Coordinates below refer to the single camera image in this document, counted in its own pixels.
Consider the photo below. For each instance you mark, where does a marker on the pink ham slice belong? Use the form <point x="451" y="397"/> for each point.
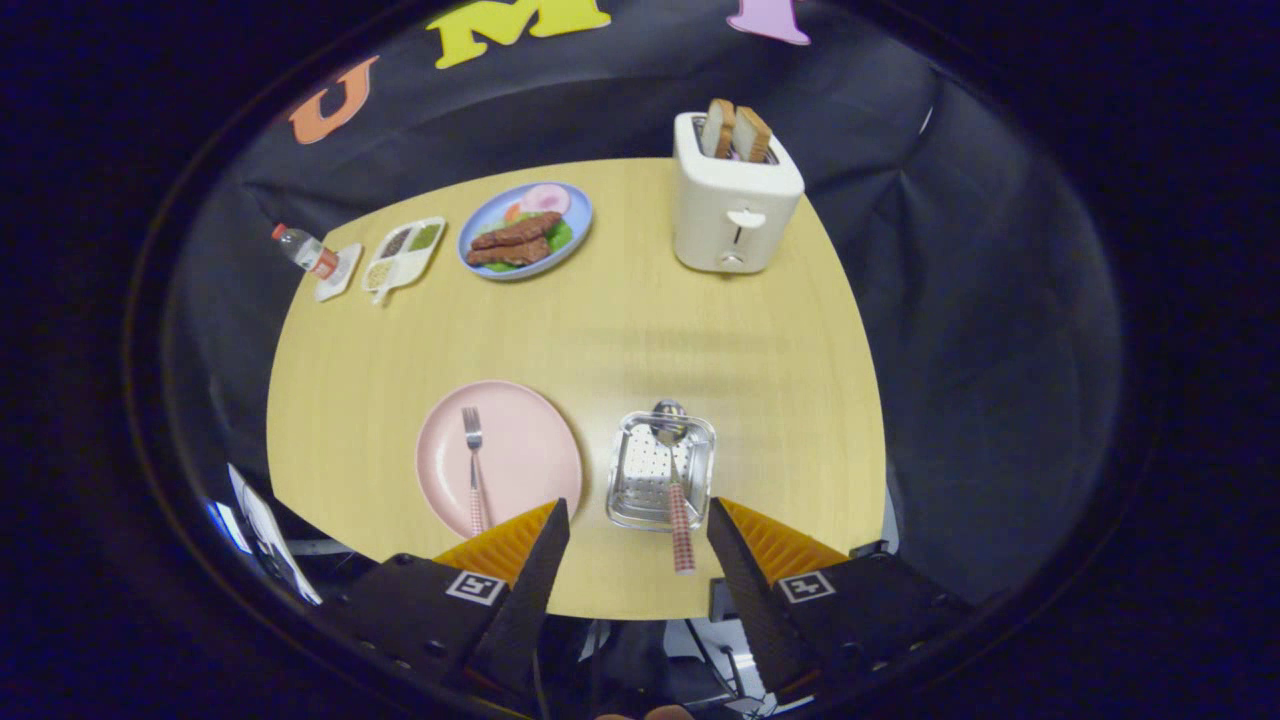
<point x="545" y="198"/>

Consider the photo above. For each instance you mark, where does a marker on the white toaster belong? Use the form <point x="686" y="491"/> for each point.
<point x="720" y="220"/>

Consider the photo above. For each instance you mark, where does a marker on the green lettuce leaf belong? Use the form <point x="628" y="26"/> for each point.
<point x="561" y="238"/>

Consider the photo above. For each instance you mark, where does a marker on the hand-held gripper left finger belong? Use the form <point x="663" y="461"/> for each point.
<point x="530" y="600"/>

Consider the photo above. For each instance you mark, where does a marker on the white square coaster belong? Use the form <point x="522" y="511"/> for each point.
<point x="346" y="276"/>

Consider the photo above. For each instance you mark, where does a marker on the blue food plate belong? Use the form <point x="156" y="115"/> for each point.
<point x="582" y="215"/>

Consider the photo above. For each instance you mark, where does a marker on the brown meat strips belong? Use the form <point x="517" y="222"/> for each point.
<point x="510" y="236"/>

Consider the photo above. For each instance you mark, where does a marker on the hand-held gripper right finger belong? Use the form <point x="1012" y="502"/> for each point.
<point x="755" y="600"/>

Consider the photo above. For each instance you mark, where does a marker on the perforated metal basket tray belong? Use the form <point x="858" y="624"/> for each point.
<point x="640" y="480"/>

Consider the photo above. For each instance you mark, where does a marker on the pink plate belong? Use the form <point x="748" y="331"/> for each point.
<point x="530" y="450"/>

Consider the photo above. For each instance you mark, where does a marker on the toast bread slice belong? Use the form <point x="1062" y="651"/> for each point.
<point x="718" y="128"/>
<point x="752" y="135"/>

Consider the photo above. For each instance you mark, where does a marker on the white divided condiment tray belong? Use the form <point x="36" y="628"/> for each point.
<point x="400" y="262"/>

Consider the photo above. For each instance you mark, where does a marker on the black backdrop cloth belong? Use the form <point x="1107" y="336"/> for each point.
<point x="950" y="300"/>

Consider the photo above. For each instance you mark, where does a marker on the clear bottle with red label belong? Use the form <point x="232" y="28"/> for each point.
<point x="305" y="250"/>

